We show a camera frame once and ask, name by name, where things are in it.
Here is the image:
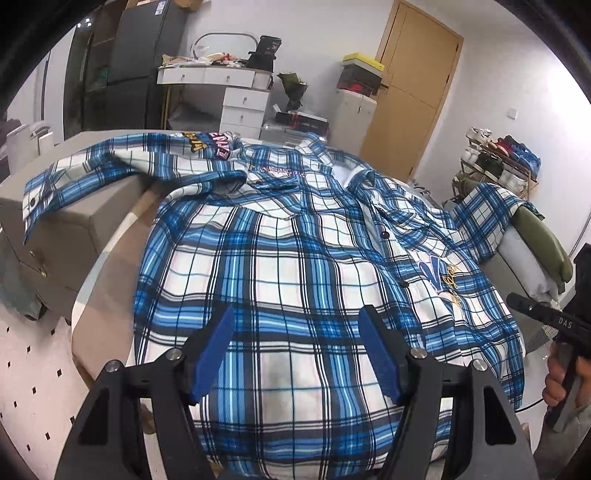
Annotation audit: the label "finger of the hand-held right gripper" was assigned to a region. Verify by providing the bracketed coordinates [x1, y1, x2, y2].
[506, 292, 580, 334]

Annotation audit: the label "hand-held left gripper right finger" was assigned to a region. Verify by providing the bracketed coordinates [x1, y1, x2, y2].
[358, 305, 541, 480]

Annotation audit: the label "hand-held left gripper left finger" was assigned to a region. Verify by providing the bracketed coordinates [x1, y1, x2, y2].
[54, 305, 236, 480]

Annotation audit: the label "blue plaid shirt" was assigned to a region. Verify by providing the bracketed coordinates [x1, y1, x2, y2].
[23, 130, 546, 480]

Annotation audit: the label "person's right hand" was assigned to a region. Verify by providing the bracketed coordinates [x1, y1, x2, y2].
[542, 354, 568, 407]

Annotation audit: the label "olive green blanket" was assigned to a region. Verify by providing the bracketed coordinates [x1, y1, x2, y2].
[510, 203, 574, 283]

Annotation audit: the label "light grey quilt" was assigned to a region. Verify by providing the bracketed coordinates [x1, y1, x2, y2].
[496, 226, 559, 301]

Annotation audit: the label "wooden shoe rack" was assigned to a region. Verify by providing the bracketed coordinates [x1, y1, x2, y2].
[450, 127, 542, 204]

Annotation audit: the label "person's grey trousers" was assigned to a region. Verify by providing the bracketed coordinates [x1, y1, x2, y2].
[533, 406, 591, 480]

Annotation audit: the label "rows of shoes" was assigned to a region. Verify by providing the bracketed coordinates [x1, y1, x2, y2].
[455, 127, 542, 197]

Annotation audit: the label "grey upholstered bed checked sheet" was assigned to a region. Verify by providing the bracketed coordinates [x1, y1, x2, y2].
[0, 129, 575, 462]

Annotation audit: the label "silver suitcase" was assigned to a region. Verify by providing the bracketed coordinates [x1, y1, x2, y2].
[261, 120, 331, 145]

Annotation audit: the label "white cabinet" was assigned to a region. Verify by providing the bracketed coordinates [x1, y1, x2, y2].
[330, 88, 377, 155]

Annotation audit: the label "flat black box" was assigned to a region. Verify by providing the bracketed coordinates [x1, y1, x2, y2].
[276, 111, 329, 134]

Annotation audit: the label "white desk with drawers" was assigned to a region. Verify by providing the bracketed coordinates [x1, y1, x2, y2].
[157, 65, 274, 139]

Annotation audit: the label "wooden door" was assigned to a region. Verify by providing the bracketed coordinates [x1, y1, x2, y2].
[360, 0, 464, 183]

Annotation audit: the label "dark green flower bouquet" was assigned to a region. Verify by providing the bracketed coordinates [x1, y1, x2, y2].
[277, 71, 308, 112]

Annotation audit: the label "black shoebox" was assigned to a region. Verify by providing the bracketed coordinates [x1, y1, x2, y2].
[341, 64, 383, 85]

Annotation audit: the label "yellow lid shoebox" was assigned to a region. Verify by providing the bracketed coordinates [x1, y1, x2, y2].
[342, 53, 385, 71]

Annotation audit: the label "dark glass cabinet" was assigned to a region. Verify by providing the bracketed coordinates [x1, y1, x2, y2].
[62, 28, 116, 139]

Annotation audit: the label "dark grey refrigerator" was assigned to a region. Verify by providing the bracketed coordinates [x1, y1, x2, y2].
[107, 0, 182, 134]

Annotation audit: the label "black bag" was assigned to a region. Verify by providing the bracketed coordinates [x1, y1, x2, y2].
[247, 35, 282, 71]

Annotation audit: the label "arched chrome mirror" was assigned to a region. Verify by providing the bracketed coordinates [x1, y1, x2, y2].
[193, 32, 257, 62]

